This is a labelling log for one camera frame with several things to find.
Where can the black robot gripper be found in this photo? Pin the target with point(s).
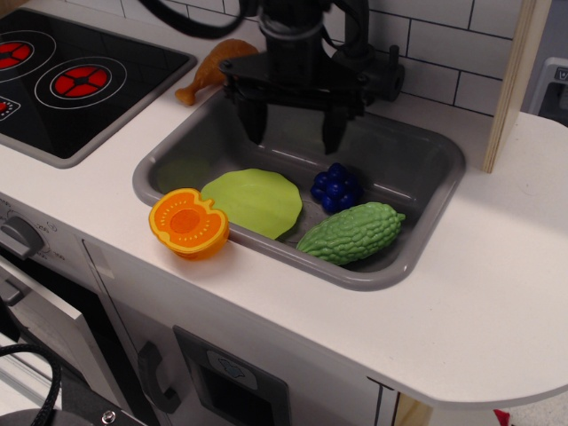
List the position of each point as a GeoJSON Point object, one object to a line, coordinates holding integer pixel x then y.
{"type": "Point", "coordinates": [294, 71]}

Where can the grey dishwasher panel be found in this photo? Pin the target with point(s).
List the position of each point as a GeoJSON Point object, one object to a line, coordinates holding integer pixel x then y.
{"type": "Point", "coordinates": [232, 388]}

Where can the orange toy pumpkin half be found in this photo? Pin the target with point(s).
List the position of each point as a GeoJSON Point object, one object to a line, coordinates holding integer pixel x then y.
{"type": "Point", "coordinates": [188, 225]}

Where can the blue toy blueberries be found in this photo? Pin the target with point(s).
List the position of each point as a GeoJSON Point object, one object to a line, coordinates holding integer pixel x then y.
{"type": "Point", "coordinates": [336, 189]}

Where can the grey toy sink basin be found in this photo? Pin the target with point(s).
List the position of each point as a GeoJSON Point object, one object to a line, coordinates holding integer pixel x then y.
{"type": "Point", "coordinates": [414, 170]}

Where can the brown toy chicken drumstick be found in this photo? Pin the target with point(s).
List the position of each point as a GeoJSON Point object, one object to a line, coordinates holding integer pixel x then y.
{"type": "Point", "coordinates": [208, 72]}

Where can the light wooden side post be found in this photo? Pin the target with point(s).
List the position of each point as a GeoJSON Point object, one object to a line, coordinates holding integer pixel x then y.
{"type": "Point", "coordinates": [531, 22]}

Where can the grey appliance in background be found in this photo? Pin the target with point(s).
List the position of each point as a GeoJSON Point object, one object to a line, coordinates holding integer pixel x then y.
{"type": "Point", "coordinates": [549, 99]}

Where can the black toy stove top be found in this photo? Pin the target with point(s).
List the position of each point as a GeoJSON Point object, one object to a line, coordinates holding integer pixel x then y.
{"type": "Point", "coordinates": [67, 88]}

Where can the grey cabinet door handle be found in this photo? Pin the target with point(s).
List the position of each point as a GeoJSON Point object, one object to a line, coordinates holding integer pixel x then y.
{"type": "Point", "coordinates": [149, 361]}

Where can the light green plastic plate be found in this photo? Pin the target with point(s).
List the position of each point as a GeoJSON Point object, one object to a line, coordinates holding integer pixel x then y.
{"type": "Point", "coordinates": [260, 201]}

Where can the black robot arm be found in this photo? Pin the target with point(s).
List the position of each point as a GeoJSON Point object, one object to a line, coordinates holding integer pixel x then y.
{"type": "Point", "coordinates": [269, 13]}

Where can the grey oven door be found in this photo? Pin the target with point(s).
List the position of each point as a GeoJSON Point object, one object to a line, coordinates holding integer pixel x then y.
{"type": "Point", "coordinates": [59, 326]}

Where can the grey oven knob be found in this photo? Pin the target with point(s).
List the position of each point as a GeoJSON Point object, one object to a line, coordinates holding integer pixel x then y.
{"type": "Point", "coordinates": [20, 238]}

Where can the black toy faucet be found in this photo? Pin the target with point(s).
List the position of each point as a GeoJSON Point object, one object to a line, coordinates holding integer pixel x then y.
{"type": "Point", "coordinates": [382, 79]}

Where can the green toy bitter melon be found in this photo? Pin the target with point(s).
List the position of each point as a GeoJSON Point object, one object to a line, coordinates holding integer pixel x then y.
{"type": "Point", "coordinates": [353, 234]}

